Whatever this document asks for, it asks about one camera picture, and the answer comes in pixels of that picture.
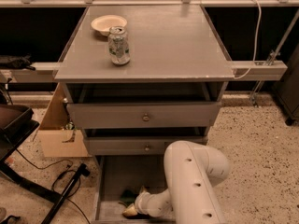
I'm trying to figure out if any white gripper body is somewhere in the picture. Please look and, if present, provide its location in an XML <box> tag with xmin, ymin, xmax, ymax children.
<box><xmin>135</xmin><ymin>191</ymin><xmax>155</xmax><ymax>217</ymax></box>

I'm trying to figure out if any green yellow sponge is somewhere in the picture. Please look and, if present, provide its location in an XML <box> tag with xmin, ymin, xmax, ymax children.
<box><xmin>119</xmin><ymin>189</ymin><xmax>138</xmax><ymax>207</ymax></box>

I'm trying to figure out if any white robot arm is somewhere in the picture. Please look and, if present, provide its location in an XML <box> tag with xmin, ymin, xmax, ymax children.
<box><xmin>122</xmin><ymin>141</ymin><xmax>230</xmax><ymax>224</ymax></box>

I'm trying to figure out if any grey open bottom drawer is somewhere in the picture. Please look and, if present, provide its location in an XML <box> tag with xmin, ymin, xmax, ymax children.
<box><xmin>92</xmin><ymin>155</ymin><xmax>176</xmax><ymax>224</ymax></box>

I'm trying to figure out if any grey middle drawer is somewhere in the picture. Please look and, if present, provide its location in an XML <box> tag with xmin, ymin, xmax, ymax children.
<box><xmin>84</xmin><ymin>136</ymin><xmax>208</xmax><ymax>156</ymax></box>

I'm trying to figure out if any grey top drawer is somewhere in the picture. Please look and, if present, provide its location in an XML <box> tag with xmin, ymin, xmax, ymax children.
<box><xmin>67</xmin><ymin>102</ymin><xmax>221</xmax><ymax>129</ymax></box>

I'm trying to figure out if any grey wooden drawer cabinet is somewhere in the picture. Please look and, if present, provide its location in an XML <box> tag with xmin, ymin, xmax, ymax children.
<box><xmin>55</xmin><ymin>5</ymin><xmax>234</xmax><ymax>155</ymax></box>

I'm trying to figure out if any black stand leg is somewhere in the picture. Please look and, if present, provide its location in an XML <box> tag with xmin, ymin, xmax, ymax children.
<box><xmin>40</xmin><ymin>162</ymin><xmax>92</xmax><ymax>224</ymax></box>

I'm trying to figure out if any cardboard box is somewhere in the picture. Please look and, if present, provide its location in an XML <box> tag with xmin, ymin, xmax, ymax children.
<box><xmin>37</xmin><ymin>84</ymin><xmax>89</xmax><ymax>158</ymax></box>

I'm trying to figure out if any black tray cart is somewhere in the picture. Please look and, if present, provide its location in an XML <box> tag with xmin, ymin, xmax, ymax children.
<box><xmin>0</xmin><ymin>105</ymin><xmax>39</xmax><ymax>162</ymax></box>

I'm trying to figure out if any silver green soda can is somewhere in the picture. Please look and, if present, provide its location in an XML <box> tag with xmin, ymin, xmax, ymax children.
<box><xmin>108</xmin><ymin>26</ymin><xmax>130</xmax><ymax>65</ymax></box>

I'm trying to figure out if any white paper bowl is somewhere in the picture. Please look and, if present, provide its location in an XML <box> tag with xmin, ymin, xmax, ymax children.
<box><xmin>91</xmin><ymin>15</ymin><xmax>127</xmax><ymax>36</ymax></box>

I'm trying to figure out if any dark cabinet at right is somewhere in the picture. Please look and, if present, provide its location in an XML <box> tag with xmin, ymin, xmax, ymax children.
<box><xmin>274</xmin><ymin>45</ymin><xmax>299</xmax><ymax>126</ymax></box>

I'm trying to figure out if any black floor cable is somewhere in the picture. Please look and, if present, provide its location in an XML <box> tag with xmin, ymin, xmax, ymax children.
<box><xmin>15</xmin><ymin>148</ymin><xmax>92</xmax><ymax>224</ymax></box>

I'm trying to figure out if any metal rail frame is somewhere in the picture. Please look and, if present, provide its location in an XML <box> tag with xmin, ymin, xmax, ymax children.
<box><xmin>0</xmin><ymin>0</ymin><xmax>299</xmax><ymax>82</ymax></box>

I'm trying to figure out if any white cable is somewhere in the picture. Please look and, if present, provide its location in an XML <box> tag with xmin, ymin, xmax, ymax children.
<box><xmin>233</xmin><ymin>0</ymin><xmax>263</xmax><ymax>80</ymax></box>

